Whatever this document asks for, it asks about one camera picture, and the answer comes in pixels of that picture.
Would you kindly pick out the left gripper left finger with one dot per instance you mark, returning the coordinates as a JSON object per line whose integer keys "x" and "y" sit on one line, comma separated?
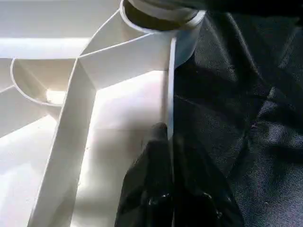
{"x": 146, "y": 189}

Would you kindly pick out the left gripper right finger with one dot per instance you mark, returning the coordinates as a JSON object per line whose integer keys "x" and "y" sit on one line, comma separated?
{"x": 201, "y": 189}

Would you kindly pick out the white plastic table top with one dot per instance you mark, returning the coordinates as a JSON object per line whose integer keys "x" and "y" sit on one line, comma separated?
{"x": 85, "y": 109}

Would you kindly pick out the black work mat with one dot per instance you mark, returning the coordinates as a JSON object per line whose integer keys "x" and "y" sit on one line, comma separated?
{"x": 246, "y": 118}

